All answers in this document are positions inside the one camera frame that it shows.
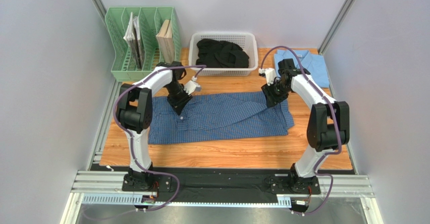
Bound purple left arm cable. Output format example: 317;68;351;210
80;64;207;214

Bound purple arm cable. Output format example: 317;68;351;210
80;64;207;214
259;45;343;216

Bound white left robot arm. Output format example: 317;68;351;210
114;62;192;183

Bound aluminium rail frame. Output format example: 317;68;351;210
60;79;375;224

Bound tan book in organizer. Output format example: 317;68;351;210
156;20;175;64

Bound green plastic file organizer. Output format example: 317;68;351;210
105;7;182;82

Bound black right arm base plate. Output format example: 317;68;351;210
264;175;321;194

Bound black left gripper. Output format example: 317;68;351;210
165;82;193;116

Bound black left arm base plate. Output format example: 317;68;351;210
122;173;175;192

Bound black garment in basket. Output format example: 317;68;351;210
196;38;249;69

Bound white papers in organizer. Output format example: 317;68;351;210
123;12;145;70

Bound folded light blue shirt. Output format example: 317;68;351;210
274;49;330;88

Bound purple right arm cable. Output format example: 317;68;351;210
259;45;343;216

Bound white plastic basket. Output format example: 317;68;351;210
188;31;259;77

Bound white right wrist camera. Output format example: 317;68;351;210
258;68;277;86

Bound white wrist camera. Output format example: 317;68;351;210
184;80;202;95
258;68;277;86

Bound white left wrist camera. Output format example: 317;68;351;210
184;80;202;95

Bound blue checked long sleeve shirt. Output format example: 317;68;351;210
148;91;295;145

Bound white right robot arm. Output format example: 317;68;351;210
258;59;349;187

